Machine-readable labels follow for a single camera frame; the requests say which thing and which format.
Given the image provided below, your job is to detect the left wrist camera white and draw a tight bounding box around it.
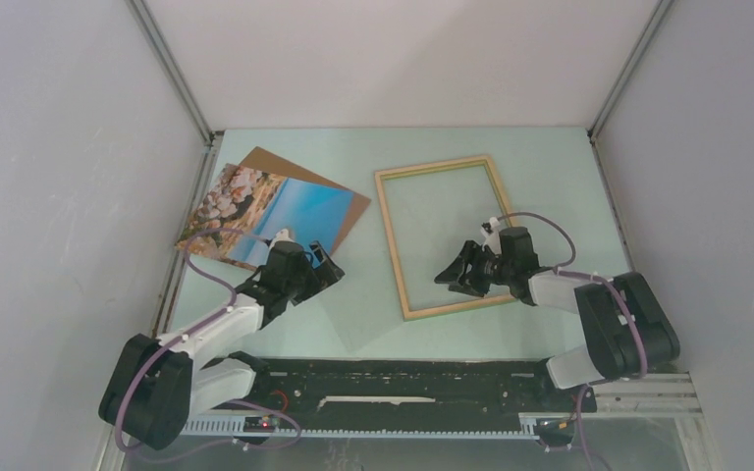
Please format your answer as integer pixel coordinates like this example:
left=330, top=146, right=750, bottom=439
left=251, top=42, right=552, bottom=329
left=271, top=228, right=295, bottom=245

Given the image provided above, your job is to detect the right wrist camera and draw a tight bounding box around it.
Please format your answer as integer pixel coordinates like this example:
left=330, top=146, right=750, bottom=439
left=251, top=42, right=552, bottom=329
left=481, top=217, right=502, bottom=255

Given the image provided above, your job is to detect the aluminium rail base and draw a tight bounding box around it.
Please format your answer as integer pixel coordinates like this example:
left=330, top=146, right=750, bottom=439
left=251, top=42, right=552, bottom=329
left=108, top=369, right=704, bottom=441

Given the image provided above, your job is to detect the aluminium corner post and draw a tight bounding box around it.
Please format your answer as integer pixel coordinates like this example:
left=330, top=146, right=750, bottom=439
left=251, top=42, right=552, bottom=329
left=588, top=0, right=675, bottom=144
left=125, top=0, right=215, bottom=145

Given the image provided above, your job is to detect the blue sea photo print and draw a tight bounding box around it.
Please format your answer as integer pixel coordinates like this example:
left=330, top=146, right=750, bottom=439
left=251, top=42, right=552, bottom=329
left=176, top=164, right=354, bottom=269

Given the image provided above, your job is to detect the brown cardboard backing board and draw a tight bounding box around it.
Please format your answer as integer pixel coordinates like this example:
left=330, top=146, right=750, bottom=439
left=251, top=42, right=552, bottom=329
left=222, top=146, right=371, bottom=253

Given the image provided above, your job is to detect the right aluminium corner post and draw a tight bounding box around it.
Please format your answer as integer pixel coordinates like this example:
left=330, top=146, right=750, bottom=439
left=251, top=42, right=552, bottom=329
left=588, top=0, right=675, bottom=144

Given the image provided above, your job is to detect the wooden picture frame green edge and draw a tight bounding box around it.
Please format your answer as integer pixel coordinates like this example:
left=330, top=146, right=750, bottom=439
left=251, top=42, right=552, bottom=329
left=374, top=155, right=512, bottom=321

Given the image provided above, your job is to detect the left aluminium corner post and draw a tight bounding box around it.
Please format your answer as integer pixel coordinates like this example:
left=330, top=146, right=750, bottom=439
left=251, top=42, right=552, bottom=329
left=125, top=0, right=215, bottom=145

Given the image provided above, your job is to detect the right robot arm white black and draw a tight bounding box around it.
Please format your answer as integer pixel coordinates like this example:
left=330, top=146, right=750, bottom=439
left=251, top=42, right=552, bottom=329
left=434, top=227, right=680, bottom=410

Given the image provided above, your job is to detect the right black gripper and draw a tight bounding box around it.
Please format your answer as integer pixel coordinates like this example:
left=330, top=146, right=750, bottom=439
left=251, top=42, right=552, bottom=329
left=435, top=238, right=514, bottom=297

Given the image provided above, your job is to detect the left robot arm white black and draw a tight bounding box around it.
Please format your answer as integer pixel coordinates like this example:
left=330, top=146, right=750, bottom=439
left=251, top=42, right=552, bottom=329
left=98, top=239, right=345, bottom=452

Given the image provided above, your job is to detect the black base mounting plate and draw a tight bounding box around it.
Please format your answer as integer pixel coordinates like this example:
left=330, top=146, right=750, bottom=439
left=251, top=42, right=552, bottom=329
left=185, top=352, right=600, bottom=438

